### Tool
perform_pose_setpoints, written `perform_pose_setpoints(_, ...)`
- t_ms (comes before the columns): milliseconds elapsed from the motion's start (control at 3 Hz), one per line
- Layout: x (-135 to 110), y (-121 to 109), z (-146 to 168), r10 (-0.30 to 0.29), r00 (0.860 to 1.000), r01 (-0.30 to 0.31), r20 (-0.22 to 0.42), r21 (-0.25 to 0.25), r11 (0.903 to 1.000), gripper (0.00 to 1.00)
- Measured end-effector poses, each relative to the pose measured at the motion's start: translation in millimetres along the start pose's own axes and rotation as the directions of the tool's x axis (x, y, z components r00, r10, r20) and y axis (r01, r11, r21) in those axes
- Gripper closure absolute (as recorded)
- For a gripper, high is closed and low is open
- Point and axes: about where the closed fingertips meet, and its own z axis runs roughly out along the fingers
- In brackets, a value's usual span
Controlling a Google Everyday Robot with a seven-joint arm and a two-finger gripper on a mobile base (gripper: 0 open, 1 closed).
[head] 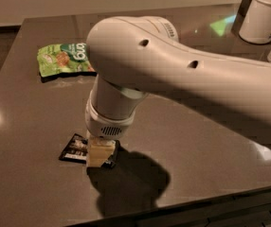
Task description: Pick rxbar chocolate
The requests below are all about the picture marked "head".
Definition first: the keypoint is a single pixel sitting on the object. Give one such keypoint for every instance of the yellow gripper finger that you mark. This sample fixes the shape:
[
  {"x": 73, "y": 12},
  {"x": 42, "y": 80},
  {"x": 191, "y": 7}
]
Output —
[{"x": 99, "y": 150}]

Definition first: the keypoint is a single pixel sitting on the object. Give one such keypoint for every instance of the black rxbar chocolate bar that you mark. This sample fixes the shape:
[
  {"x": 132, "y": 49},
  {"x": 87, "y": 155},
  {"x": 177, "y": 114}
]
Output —
[{"x": 76, "y": 151}]

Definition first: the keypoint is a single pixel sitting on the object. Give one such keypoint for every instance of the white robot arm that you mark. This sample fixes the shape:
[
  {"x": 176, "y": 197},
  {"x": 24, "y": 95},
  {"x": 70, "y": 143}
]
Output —
[{"x": 137, "y": 56}]

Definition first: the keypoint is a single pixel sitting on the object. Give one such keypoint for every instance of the large white canister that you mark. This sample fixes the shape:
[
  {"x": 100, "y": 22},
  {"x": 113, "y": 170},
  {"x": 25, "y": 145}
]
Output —
[{"x": 256, "y": 27}]

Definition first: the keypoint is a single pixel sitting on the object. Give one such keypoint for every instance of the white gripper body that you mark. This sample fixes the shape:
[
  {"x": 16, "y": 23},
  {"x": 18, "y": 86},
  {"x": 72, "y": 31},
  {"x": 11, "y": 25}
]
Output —
[{"x": 107, "y": 126}]

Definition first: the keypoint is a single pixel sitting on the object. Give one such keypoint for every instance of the green snack bag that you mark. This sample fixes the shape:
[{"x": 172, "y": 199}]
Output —
[{"x": 56, "y": 59}]

